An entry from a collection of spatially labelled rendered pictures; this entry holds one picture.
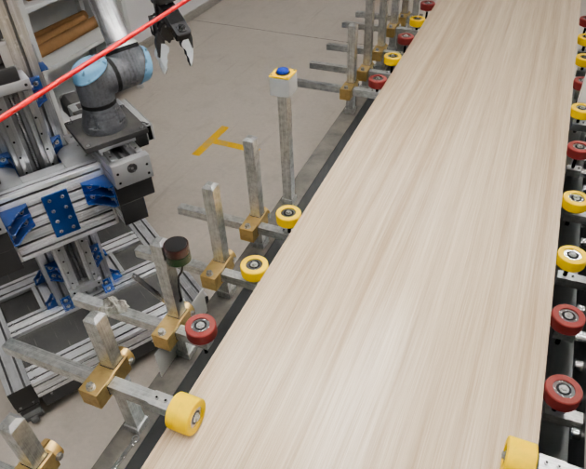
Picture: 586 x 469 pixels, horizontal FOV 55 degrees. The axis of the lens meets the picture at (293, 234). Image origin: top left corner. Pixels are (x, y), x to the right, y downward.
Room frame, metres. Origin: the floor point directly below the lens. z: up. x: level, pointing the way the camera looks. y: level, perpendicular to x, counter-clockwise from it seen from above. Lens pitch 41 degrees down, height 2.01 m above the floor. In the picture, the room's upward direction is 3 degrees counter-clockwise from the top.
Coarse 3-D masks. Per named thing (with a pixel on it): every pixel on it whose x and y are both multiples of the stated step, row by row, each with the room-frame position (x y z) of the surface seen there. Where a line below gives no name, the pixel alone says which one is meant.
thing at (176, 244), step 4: (176, 236) 1.03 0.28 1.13; (168, 240) 1.02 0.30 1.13; (172, 240) 1.02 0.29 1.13; (176, 240) 1.02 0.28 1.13; (180, 240) 1.02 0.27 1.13; (184, 240) 1.02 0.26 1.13; (164, 244) 1.01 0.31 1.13; (168, 244) 1.01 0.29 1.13; (172, 244) 1.00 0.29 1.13; (176, 244) 1.00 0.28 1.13; (180, 244) 1.00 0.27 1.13; (184, 244) 1.00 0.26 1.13; (168, 248) 0.99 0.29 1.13; (172, 248) 0.99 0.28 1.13; (176, 248) 0.99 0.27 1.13; (180, 248) 0.99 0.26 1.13; (176, 260) 0.98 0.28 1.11; (168, 268) 1.00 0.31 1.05; (180, 272) 1.00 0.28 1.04; (180, 292) 1.02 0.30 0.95; (180, 296) 1.02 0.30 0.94; (180, 300) 1.02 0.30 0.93
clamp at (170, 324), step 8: (184, 312) 1.02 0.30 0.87; (192, 312) 1.04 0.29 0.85; (168, 320) 1.00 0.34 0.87; (176, 320) 1.00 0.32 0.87; (184, 320) 1.01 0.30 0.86; (168, 328) 0.97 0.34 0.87; (176, 328) 0.97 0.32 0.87; (152, 336) 0.95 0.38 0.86; (160, 336) 0.95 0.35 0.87; (168, 336) 0.94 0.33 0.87; (160, 344) 0.94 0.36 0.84; (168, 344) 0.93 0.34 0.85
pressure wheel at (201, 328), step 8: (192, 320) 0.96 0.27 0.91; (200, 320) 0.96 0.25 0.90; (208, 320) 0.96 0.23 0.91; (192, 328) 0.94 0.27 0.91; (200, 328) 0.94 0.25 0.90; (208, 328) 0.93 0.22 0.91; (216, 328) 0.94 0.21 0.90; (192, 336) 0.91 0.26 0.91; (200, 336) 0.91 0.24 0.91; (208, 336) 0.91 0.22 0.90; (200, 344) 0.91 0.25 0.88
